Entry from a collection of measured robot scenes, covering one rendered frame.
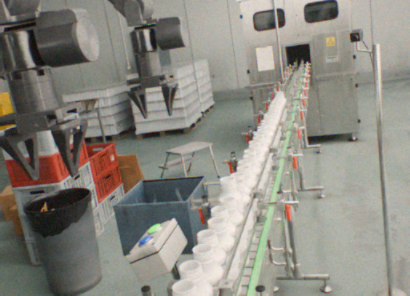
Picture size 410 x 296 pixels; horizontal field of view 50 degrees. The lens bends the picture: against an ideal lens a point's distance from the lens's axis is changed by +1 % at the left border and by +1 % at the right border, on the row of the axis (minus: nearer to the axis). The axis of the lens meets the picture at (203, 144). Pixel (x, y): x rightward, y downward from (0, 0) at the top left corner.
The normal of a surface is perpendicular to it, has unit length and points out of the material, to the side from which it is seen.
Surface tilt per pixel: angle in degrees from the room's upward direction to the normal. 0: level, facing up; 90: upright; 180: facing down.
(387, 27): 90
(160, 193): 90
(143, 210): 90
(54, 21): 93
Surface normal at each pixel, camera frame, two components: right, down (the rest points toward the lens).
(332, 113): -0.24, 0.25
